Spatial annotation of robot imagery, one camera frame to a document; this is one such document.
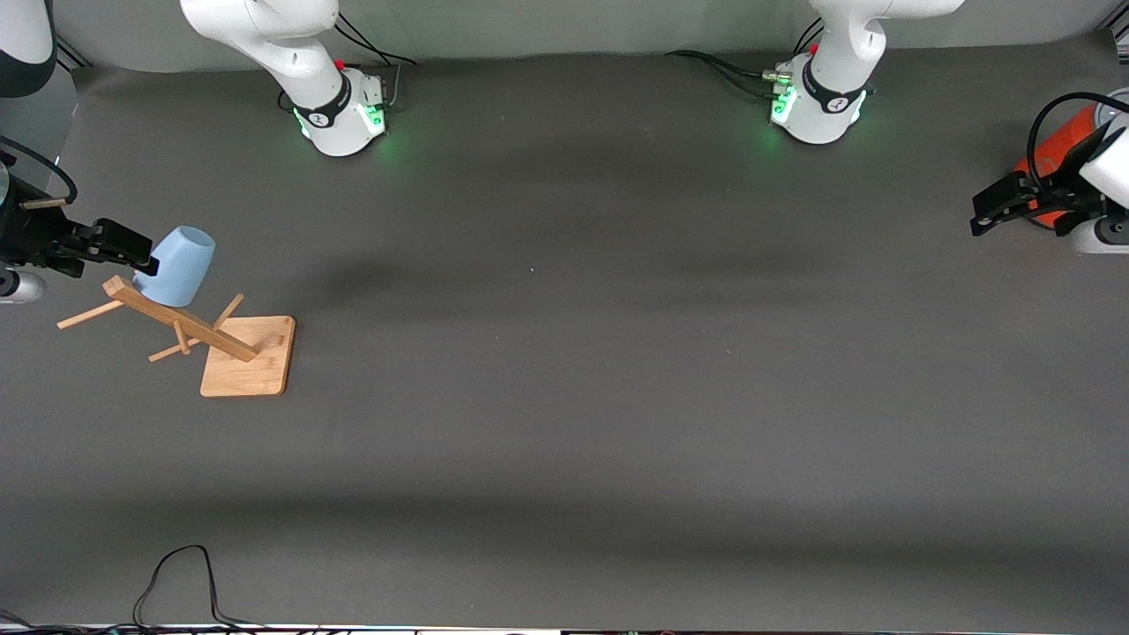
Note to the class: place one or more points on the orange cylindrical can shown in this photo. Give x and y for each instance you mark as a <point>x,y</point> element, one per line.
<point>1058,145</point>

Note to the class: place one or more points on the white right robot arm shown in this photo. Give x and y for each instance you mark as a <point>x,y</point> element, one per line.
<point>300,44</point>

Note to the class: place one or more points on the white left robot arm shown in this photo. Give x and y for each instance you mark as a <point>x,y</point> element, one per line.
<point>838,79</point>

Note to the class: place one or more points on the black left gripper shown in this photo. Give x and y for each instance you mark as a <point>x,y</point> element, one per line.
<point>1052,197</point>

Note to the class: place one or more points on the light blue plastic cup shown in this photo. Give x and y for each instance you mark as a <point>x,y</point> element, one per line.
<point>181,265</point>

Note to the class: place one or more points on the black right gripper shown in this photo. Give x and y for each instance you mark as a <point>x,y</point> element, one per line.
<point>26,235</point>

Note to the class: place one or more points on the wooden cup rack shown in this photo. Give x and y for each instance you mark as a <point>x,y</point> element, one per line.
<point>247,357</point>

